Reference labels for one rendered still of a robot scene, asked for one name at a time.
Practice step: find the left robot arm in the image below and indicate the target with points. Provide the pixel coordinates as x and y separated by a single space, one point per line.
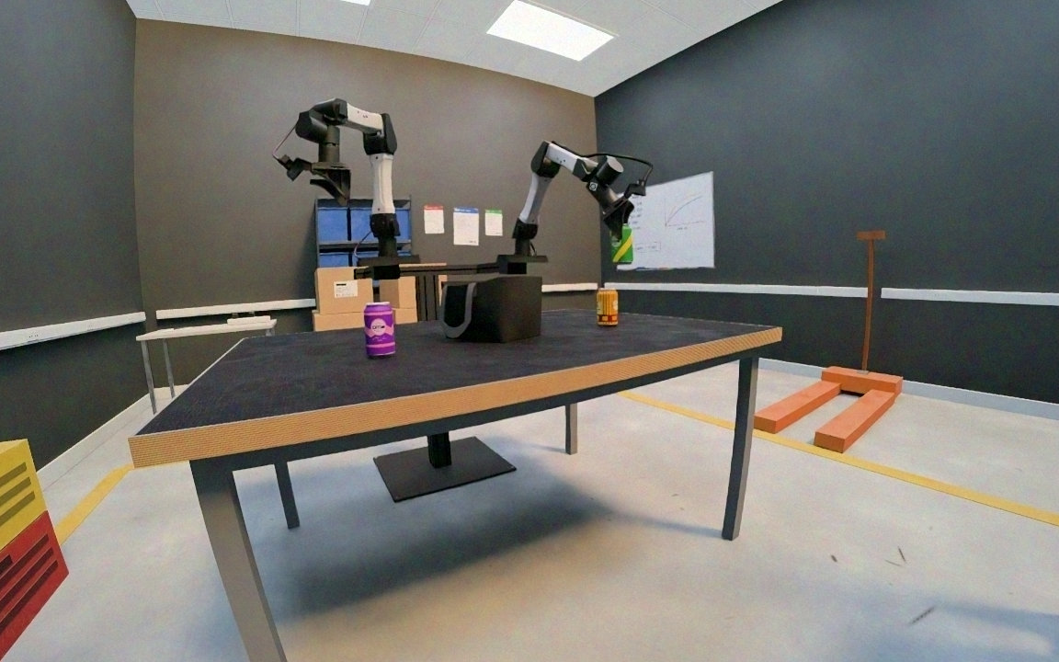
544 170

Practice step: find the green and yellow drink can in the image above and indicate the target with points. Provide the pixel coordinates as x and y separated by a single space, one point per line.
621 251

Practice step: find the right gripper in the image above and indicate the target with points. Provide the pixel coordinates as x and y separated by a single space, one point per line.
339 178

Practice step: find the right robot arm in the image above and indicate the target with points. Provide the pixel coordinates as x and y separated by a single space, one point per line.
311 126

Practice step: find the purple drink can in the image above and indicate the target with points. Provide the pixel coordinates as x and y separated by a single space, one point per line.
378 323

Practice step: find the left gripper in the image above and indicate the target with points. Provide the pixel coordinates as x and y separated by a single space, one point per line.
615 218

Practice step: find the orange striped drink can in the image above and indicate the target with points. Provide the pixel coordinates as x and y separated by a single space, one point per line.
607 307

